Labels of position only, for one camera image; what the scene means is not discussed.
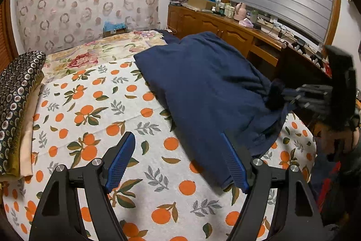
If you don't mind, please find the navy blue printed t-shirt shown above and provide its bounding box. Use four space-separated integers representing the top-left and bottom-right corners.
135 32 290 190

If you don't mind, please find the person's right hand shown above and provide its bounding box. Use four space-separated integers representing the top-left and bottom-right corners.
311 122 360 154

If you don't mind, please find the beige folded cloth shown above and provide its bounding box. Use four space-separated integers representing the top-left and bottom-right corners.
20 85 42 178

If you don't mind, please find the wooden sideboard cabinet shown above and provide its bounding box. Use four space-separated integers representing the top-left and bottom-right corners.
168 5 329 79

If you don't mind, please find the orange fruit print bedsheet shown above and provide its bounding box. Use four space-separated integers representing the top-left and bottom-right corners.
2 58 317 241

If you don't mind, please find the pink tissue pack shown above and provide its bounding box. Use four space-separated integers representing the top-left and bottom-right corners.
239 18 254 28

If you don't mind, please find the dark patterned folded cloth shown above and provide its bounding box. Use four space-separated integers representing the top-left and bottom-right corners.
0 51 46 177

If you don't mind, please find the cardboard box on cabinet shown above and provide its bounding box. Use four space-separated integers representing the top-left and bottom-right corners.
187 0 215 10

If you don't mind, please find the brown louvered wardrobe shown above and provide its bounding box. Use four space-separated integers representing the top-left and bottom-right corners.
0 0 18 71

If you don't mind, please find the floral beige quilt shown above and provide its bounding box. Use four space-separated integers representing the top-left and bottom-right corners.
42 30 167 83

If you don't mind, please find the blue box behind bed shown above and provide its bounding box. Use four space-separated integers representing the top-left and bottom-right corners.
103 21 128 37

